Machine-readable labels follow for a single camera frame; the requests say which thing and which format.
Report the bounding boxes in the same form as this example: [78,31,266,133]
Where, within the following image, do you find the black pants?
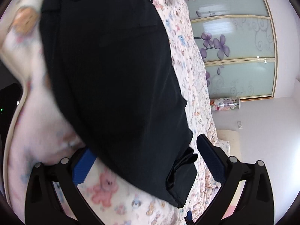
[40,0,198,208]

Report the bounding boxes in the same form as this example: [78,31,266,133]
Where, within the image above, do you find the teddy bear print bedspread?
[1,0,218,224]

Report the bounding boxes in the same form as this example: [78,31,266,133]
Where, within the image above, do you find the white shelf with plush toys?
[210,97,241,111]

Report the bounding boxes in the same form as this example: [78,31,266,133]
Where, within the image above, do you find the floral glass sliding wardrobe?
[184,0,278,101]

